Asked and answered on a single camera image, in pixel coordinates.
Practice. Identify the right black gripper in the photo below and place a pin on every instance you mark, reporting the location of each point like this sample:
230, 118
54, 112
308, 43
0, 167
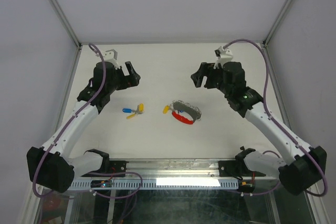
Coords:
205, 70

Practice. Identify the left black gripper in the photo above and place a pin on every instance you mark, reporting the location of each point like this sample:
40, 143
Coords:
130, 80

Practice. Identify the red handled metal keyring holder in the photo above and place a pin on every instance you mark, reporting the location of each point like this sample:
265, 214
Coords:
190, 115

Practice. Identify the yellow tag key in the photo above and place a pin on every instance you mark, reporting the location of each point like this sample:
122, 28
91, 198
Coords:
140, 109
167, 108
131, 116

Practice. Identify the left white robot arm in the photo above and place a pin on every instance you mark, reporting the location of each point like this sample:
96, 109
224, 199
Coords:
90, 102

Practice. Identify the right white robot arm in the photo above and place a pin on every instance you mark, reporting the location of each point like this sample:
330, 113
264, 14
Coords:
300, 165

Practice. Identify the yellow tag key flat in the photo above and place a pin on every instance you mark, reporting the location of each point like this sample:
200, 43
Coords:
131, 116

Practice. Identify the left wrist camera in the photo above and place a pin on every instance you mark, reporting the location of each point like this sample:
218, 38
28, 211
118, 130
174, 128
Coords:
111, 56

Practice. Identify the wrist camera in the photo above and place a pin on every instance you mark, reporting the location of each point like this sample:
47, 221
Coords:
111, 56
223, 55

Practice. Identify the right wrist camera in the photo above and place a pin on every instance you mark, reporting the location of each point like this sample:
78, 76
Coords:
223, 55

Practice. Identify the aluminium front rail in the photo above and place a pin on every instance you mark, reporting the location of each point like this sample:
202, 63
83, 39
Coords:
170, 165

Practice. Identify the slotted cable duct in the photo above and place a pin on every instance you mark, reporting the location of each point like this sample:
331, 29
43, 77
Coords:
169, 183

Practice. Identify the left aluminium frame post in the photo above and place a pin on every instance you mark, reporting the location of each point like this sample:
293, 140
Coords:
65, 22

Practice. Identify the aluminium frame post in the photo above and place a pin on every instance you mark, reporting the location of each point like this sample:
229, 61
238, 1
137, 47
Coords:
65, 22
279, 19

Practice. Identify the right aluminium frame post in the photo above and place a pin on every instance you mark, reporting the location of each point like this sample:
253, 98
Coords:
279, 19

